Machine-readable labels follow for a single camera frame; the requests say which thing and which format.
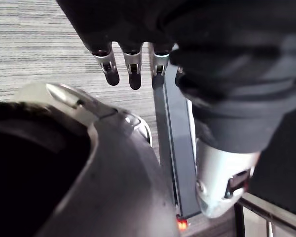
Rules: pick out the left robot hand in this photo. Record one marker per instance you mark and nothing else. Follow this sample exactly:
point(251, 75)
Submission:
point(224, 61)

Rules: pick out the dark grey upright panel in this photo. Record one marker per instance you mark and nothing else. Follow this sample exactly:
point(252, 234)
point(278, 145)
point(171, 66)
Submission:
point(177, 148)

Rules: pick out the black flat panel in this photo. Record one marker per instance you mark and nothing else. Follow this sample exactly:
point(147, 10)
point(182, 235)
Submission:
point(283, 168)

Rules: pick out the silver robot leg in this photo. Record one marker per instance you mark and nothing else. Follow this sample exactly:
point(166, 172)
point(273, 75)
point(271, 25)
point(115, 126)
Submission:
point(118, 185)

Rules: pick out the small red light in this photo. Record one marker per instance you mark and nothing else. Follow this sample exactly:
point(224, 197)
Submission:
point(181, 224)

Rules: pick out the dark metal frame rail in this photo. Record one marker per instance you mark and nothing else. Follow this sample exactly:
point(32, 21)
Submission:
point(266, 209)

